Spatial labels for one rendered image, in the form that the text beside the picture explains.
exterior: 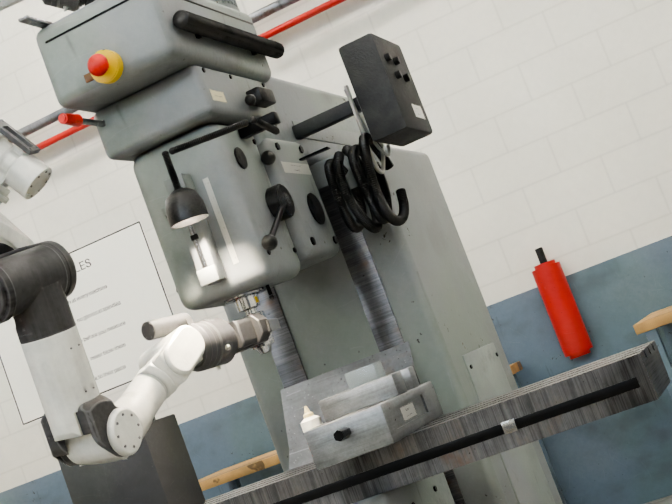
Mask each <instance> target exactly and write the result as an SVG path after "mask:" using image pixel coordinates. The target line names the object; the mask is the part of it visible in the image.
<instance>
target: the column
mask: <svg viewBox="0 0 672 504"><path fill-rule="evenodd" d="M330 158H334V155H332V156H330V157H328V158H326V159H323V160H321V161H319V162H317V163H314V164H312V165H310V166H309V168H310V171H311V173H312V176H313V179H314V181H315V184H316V187H317V189H318V192H319V195H320V197H321V200H322V203H323V205H324V208H325V211H326V213H327V216H328V219H329V221H330V224H331V227H332V229H333V232H334V235H335V236H336V238H337V240H338V246H339V251H338V253H337V254H336V255H335V256H333V257H331V258H329V259H326V260H324V261H322V262H319V263H317V264H314V265H312V266H310V267H307V268H305V269H302V270H300V271H299V273H298V274H297V276H296V277H294V278H292V279H291V280H288V281H286V282H283V283H281V284H279V285H276V286H274V287H271V291H272V295H274V299H273V300H270V299H269V295H268V292H267V289H266V291H264V292H262V293H260V294H258V295H259V298H260V301H261V303H262V305H261V306H259V307H257V311H258V312H259V311H264V312H265V315H266V317H267V319H274V318H277V319H278V321H279V324H280V327H281V328H280V329H278V330H276V331H274V332H272V334H273V337H274V339H275V343H273V344H272V351H269V352H267V353H264V354H260V353H259V352H258V351H257V350H254V351H253V350H252V348H249V349H247V350H244V351H242V352H240V354H241V356H242V359H243V362H244V364H245V367H246V370H247V373H248V375H249V378H250V381H251V384H252V386H253V389H254V392H255V395H256V397H257V400H258V403H259V406H260V408H261V411H262V414H263V417H264V419H265V422H266V425H267V428H268V430H269V433H270V436H271V439H272V441H273V444H274V447H275V449H276V452H277V455H278V458H279V460H280V463H281V466H282V469H283V471H284V472H286V471H289V444H288V437H287V431H286V424H285V418H284V411H283V404H282V398H281V391H280V390H282V389H285V388H287V387H290V386H293V385H295V384H298V383H300V382H303V381H306V380H308V379H311V378H314V377H316V376H319V375H321V374H322V373H323V374H324V373H327V372H329V371H332V370H335V369H337V368H340V367H342V366H345V365H348V364H350V363H353V362H355V361H358V360H361V359H363V358H366V357H369V356H371V355H374V354H376V353H379V352H382V351H384V350H387V349H390V348H392V347H395V346H397V345H400V344H403V343H405V342H408V341H409V344H410V349H411V354H412V358H413V363H414V368H415V372H416V376H417V379H418V382H419V385H420V384H423V383H426V382H428V381H431V382H432V385H433V387H434V390H435V393H436V395H437V398H438V401H439V403H440V406H441V409H442V411H443V415H446V414H449V413H452V412H455V411H457V410H460V409H463V408H466V407H469V406H471V405H474V404H477V403H480V402H483V401H485V400H488V399H491V398H494V397H497V396H499V395H502V394H505V393H508V392H511V391H513V390H516V389H518V386H517V384H516V381H515V379H514V376H513V373H512V371H511V368H510V366H509V363H508V361H507V358H506V355H505V353H504V350H503V348H502V345H501V342H500V340H499V337H498V335H497V332H496V330H495V327H494V324H493V322H492V319H491V317H490V314H489V311H488V309H487V306H486V304H485V301H484V299H483V296H482V293H481V291H480V288H479V286H478V283H477V280H476V278H475V275H474V273H473V270H472V268H471V265H470V262H469V260H468V257H467V255H466V252H465V249H464V247H463V244H462V242H461V239H460V237H459V234H458V231H457V229H456V226H455V224H454V221H453V219H452V216H451V213H450V211H449V208H448V206H447V203H446V200H445V198H444V195H443V193H442V190H441V188H440V185H439V182H438V180H437V177H436V175H435V172H434V169H433V167H432V164H431V162H430V159H429V157H428V155H426V154H425V153H422V152H416V151H410V150H404V149H399V148H393V147H391V155H390V156H389V158H390V159H391V161H392V163H393V164H394V166H393V167H392V168H391V169H389V170H385V172H384V174H385V177H386V179H387V183H388V185H389V190H390V194H391V201H392V211H393V212H394V213H395V214H396V215H398V214H399V202H398V199H397V196H396V195H397V194H396V190H398V189H400V188H404V189H405V190H406V194H407V198H408V201H409V216H408V219H407V221H406V222H405V223H404V224H403V225H401V226H394V225H392V224H390V223H387V224H382V229H381V231H380V232H378V233H372V232H370V231H368V230H367V229H365V228H364V229H363V230H362V231H361V232H359V233H355V232H352V231H350V230H349V228H348V227H347V226H346V224H345V223H344V221H343V219H342V217H341V215H340V213H339V210H338V208H337V206H336V205H337V204H336V202H335V201H334V197H333V195H332V192H331V190H330V187H329V185H328V182H327V179H326V175H325V170H324V164H325V162H326V160H328V159H330ZM443 415H441V416H443ZM443 473H444V475H445V478H446V481H447V483H448V486H449V489H450V491H451V494H452V497H453V499H454V502H455V504H563V503H562V500H561V497H560V495H559V492H558V490H557V487H556V484H555V482H554V479H553V477H552V474H551V472H550V469H549V466H548V464H547V461H546V459H545V456H544V453H543V451H542V448H541V446H540V443H539V441H538V440H537V441H534V442H531V443H528V444H525V445H522V446H519V447H517V448H514V449H511V450H508V451H505V452H502V453H499V454H496V455H493V456H490V457H487V458H484V459H481V460H478V461H475V462H472V463H469V464H467V465H464V466H461V467H458V468H455V469H452V470H449V471H446V472H443Z"/></svg>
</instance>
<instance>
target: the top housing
mask: <svg viewBox="0 0 672 504"><path fill-rule="evenodd" d="M178 10H186V11H188V12H191V13H194V14H197V15H200V16H203V17H206V18H209V19H212V20H215V21H217V22H220V23H223V24H226V25H229V26H232V27H235V28H238V29H241V30H244V31H247V32H250V33H252V34H256V35H257V33H256V30H255V27H254V25H253V22H252V20H251V18H250V17H249V16H248V15H247V14H245V13H243V12H240V11H237V10H235V9H232V8H229V7H227V6H224V5H221V4H219V3H216V2H213V1H210V0H95V1H94V2H92V3H90V4H88V5H86V6H84V7H82V8H80V9H78V10H77V11H75V12H73V13H71V14H69V15H67V16H65V17H63V18H61V19H60V20H58V21H56V22H54V23H52V24H50V25H48V26H46V27H44V28H43V29H41V30H40V31H39V32H38V33H37V36H36V41H37V44H38V47H39V50H40V53H41V56H42V58H43V61H44V64H45V67H46V70H47V72H48V75H49V78H50V81H51V84H52V87H53V89H54V92H55V95H56V98H57V100H58V102H59V104H60V105H61V106H62V107H64V108H66V109H73V110H79V111H86V112H93V113H96V112H98V111H100V110H102V109H104V108H106V107H108V106H110V105H112V104H114V103H116V102H118V101H120V100H122V99H124V98H126V97H128V96H130V95H132V94H134V93H136V92H138V91H140V90H142V89H144V88H146V87H148V86H150V85H152V84H154V83H156V82H158V81H160V80H162V79H164V78H166V77H168V76H170V75H173V74H175V73H177V72H179V71H181V70H183V69H185V68H187V67H189V66H191V65H196V66H200V67H204V68H208V69H212V70H216V71H220V72H224V73H228V74H232V75H235V76H239V77H245V78H248V79H252V80H256V81H260V82H264V83H266V82H268V81H269V79H270V77H271V70H270V67H269V65H268V62H267V59H266V57H265V55H262V54H258V53H257V55H256V56H253V55H252V53H251V51H249V50H245V49H242V48H239V47H235V46H232V45H229V44H226V43H223V42H220V41H216V40H213V39H210V38H206V37H203V36H202V38H201V39H197V38H196V36H195V34H193V33H190V32H187V31H184V30H180V29H178V28H176V27H175V26H174V24H173V15H174V14H175V12H177V11H178ZM103 49H106V50H111V51H114V52H116V53H117V54H119V56H120V57H121V59H122V61H123V72H122V75H121V77H120V78H119V79H118V80H117V81H116V82H114V83H112V84H104V83H100V82H97V81H96V80H95V79H94V78H93V79H94V80H93V81H91V82H89V83H86V81H85V78H84V75H85V74H87V73H89V70H88V67H87V63H88V60H89V58H90V57H91V56H92V55H94V54H95V53H96V52H97V51H99V50H103Z"/></svg>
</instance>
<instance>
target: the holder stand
mask: <svg viewBox="0 0 672 504"><path fill-rule="evenodd" d="M58 462H59V465H60V468H61V471H62V473H63V476H64V479H65V482H66V485H67V488H68V491H69V494H70V497H71V499H72V502H73V504H204V503H205V498H204V495H203V492H202V490H201V487H200V484H199V481H198V478H197V476H196V473H195V470H194V467H193V464H192V462H191V459H190V456H189V453H188V450H187V448H186V445H185V442H184V439H183V436H182V434H181V431H180V428H179V425H178V422H177V420H176V417H175V415H174V414H171V415H168V416H165V417H162V418H159V419H156V418H155V416H154V418H153V421H152V424H151V426H150V428H149V430H148V431H147V433H146V434H145V436H144V437H143V439H142V441H141V445H140V447H139V449H138V451H137V452H136V453H135V454H133V455H130V456H128V458H127V459H125V460H119V461H114V462H108V463H103V464H89V465H76V466H68V465H66V464H64V463H63V462H61V461H59V460H58Z"/></svg>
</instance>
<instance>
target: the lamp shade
mask: <svg viewBox="0 0 672 504"><path fill-rule="evenodd" d="M165 208H166V216H167V219H168V222H169V225H170V227H171V229H177V228H181V227H185V226H188V225H191V224H194V223H196V222H199V221H201V220H203V219H205V218H206V217H208V216H209V213H208V211H207V208H206V205H205V202H204V200H203V199H202V198H201V196H200V195H199V194H198V192H197V191H196V190H194V189H190V188H187V187H185V188H183V187H181V188H178V189H175V190H174V191H173V192H171V193H170V195H169V196H168V197H167V199H166V200H165Z"/></svg>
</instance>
